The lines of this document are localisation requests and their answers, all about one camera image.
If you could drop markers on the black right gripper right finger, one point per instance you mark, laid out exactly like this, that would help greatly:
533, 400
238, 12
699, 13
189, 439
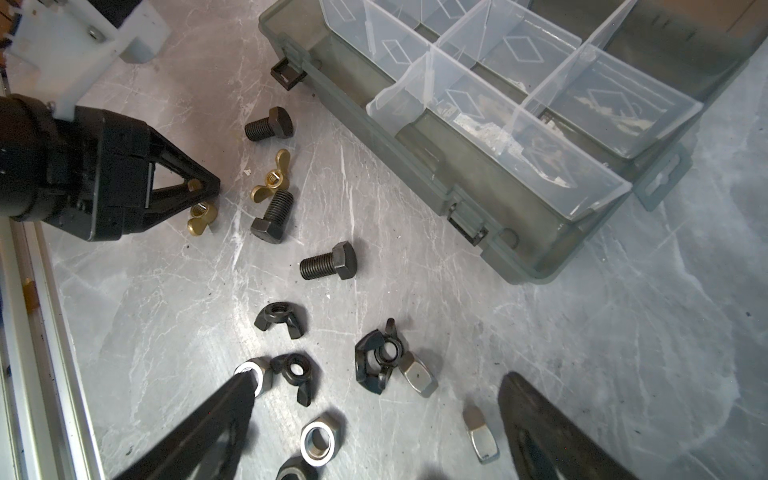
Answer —
545, 443

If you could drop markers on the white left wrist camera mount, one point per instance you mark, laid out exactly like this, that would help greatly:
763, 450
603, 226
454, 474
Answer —
59, 49

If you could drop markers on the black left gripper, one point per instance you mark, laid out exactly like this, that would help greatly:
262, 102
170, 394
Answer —
93, 177

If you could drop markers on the grey plastic organizer box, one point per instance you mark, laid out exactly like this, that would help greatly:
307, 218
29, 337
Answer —
525, 124

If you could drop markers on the black hex bolt far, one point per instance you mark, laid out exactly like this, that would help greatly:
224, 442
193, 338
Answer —
277, 124

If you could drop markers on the black hex bolt near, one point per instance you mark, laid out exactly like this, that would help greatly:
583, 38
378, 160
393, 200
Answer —
341, 260

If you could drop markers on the black hex bolt middle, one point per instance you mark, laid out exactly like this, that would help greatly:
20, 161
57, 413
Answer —
271, 227

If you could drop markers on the black hex nut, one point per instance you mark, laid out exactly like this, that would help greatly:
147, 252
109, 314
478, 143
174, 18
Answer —
296, 468

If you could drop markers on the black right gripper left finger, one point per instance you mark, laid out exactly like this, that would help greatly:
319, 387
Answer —
209, 443

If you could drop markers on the brass wing nut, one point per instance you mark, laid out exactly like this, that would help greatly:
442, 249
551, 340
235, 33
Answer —
202, 215
275, 180

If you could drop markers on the black hex bolt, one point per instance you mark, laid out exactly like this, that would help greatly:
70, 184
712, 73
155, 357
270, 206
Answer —
341, 260
271, 227
277, 124

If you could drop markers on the silver hex nut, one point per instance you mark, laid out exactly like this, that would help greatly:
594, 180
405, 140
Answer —
320, 440
261, 371

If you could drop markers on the aluminium front rail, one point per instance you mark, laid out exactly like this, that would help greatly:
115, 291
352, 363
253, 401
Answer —
46, 429

